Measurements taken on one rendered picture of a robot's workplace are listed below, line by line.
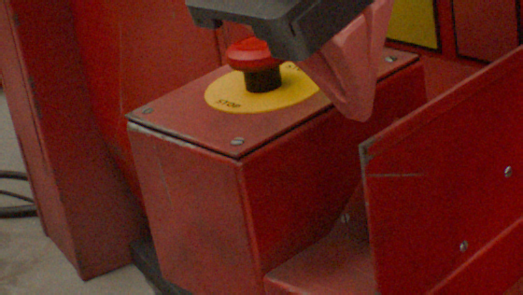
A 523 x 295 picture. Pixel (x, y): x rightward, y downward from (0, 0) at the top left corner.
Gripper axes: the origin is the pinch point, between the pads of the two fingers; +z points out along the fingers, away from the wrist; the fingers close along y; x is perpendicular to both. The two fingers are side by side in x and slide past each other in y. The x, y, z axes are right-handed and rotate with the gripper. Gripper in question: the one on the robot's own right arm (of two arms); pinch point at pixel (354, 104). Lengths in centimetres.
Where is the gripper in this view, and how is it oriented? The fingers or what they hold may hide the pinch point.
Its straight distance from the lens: 53.8
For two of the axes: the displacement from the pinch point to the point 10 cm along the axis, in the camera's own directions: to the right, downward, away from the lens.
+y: 6.5, -6.1, 4.5
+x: -6.8, -2.2, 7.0
